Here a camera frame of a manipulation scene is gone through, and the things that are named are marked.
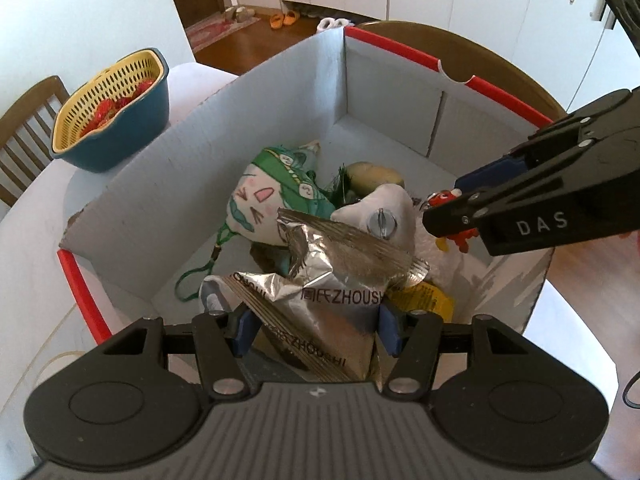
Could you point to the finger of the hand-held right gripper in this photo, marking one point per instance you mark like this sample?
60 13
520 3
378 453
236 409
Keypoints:
450 217
490 172

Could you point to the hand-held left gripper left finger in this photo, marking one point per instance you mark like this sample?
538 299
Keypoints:
246 332

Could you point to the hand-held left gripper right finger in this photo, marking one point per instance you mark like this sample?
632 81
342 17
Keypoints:
390 330

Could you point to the red crab toy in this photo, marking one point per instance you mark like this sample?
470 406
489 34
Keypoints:
457 243

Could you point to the yellow carton box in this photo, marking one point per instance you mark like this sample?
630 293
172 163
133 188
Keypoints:
425 300

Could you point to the white plush toy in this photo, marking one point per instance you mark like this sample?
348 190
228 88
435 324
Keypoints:
397 200

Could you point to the silver snack bag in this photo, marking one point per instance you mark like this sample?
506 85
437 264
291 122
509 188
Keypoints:
320 305

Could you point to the beige oval lump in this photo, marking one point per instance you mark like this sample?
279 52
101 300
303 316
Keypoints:
375 175

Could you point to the green tassel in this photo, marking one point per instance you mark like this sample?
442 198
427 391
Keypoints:
342 185

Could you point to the green plush pouch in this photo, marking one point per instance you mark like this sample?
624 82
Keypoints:
260 195

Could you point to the red cardboard shoebox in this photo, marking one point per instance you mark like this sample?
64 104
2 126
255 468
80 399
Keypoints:
210 135

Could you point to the wooden round-back chair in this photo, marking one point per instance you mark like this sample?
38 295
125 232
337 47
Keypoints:
475 55

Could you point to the white stickered cabinet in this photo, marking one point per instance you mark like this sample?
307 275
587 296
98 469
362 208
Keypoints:
500 5

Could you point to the white slippers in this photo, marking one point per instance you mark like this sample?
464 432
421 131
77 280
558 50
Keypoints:
334 23

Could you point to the yellow and teal basket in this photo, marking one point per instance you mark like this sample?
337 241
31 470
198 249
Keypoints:
130 135

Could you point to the orange slippers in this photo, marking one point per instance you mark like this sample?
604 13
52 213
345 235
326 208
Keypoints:
284 19

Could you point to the pile of red strawberries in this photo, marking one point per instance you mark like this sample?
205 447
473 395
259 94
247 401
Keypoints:
107 110

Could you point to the yellow strainer basket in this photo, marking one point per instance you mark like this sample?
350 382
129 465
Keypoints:
127 67

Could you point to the beige slippers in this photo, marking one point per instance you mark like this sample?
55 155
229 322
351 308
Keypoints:
239 14

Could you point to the wooden slat-back chair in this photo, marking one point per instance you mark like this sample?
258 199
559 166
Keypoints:
30 130

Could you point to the pink door mat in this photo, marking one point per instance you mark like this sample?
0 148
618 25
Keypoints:
215 32

